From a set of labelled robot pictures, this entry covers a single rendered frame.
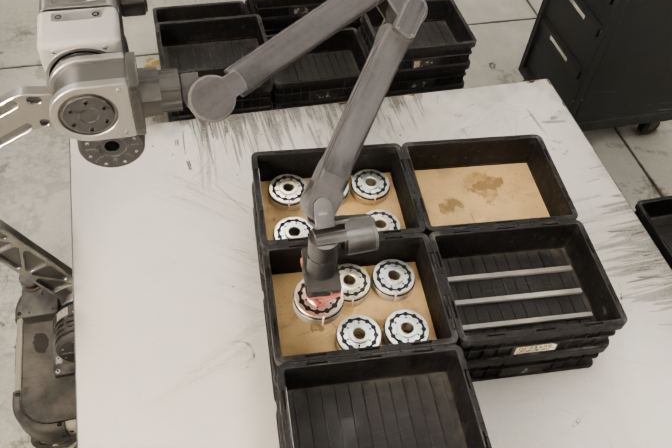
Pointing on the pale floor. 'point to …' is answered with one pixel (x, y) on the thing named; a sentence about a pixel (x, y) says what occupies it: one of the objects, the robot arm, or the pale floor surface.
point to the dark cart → (606, 37)
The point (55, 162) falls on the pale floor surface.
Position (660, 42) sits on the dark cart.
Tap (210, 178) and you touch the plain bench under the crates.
